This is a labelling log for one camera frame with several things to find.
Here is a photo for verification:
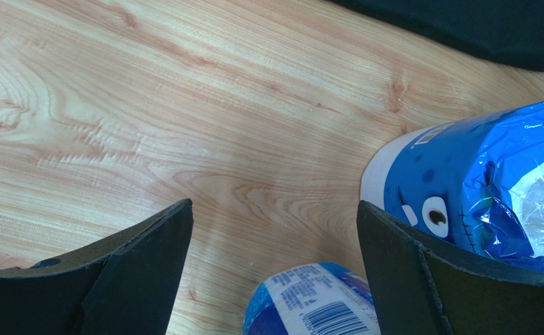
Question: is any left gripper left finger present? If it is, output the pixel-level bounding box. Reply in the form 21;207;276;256
0;199;193;334

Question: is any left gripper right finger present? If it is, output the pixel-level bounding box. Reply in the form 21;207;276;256
357;201;544;334

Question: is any Tempo paper roll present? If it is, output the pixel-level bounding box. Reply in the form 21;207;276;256
242;262;381;335

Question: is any blue wrapped paper roll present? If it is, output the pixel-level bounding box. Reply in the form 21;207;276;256
360;101;544;273

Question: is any black cloth placemat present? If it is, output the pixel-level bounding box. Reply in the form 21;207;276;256
338;0;544;72

